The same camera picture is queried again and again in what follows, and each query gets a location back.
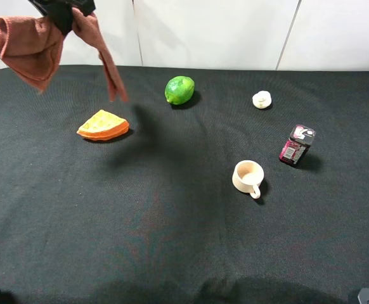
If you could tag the rust brown cloth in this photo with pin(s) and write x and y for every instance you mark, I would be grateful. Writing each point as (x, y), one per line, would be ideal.
(32, 48)

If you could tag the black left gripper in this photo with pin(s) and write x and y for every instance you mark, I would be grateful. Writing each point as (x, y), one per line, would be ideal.
(60, 11)

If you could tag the black pink gum box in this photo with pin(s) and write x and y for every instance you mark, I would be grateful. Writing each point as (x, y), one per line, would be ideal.
(297, 145)

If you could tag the green lime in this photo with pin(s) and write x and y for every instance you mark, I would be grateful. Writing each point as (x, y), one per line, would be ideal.
(179, 90)

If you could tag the black tablecloth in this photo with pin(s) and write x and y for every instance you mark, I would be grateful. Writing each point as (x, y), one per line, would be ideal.
(152, 216)

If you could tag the small white garlic toy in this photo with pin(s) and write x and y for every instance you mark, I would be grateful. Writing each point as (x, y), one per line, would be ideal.
(262, 99)

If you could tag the cream wooden cup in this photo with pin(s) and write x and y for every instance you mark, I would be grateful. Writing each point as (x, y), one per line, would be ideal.
(247, 178)

